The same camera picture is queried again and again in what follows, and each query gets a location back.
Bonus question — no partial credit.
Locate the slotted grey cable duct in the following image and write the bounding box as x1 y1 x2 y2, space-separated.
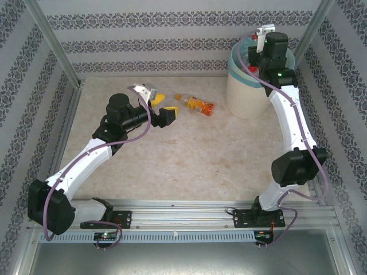
38 230 256 244

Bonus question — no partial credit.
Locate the small controller board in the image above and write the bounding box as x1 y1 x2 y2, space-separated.
93 231 118 241
254 230 275 240

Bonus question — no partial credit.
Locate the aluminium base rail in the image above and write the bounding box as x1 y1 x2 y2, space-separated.
27 199 336 231

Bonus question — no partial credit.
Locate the aluminium frame post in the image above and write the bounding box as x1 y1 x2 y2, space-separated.
292 0 336 62
22 0 85 88

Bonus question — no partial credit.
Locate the turquoise plastic bin liner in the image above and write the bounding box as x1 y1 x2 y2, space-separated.
229 36 296 89

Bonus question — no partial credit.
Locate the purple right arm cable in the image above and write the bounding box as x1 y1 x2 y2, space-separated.
237 30 329 249

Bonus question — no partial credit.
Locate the orange juice bottle yellow cap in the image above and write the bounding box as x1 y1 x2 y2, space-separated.
174 93 215 117

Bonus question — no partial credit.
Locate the aluminium side rail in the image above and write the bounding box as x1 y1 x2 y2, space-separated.
48 80 85 207
295 85 327 207

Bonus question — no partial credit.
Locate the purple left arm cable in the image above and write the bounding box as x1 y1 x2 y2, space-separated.
44 85 151 252

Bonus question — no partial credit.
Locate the white ribbed plastic bin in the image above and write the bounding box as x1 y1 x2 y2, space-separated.
225 64 272 120

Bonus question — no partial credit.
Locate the grey metal base plate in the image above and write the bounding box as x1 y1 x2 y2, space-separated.
17 229 353 275

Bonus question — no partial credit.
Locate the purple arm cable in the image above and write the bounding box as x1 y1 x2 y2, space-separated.
44 85 151 252
237 30 329 249

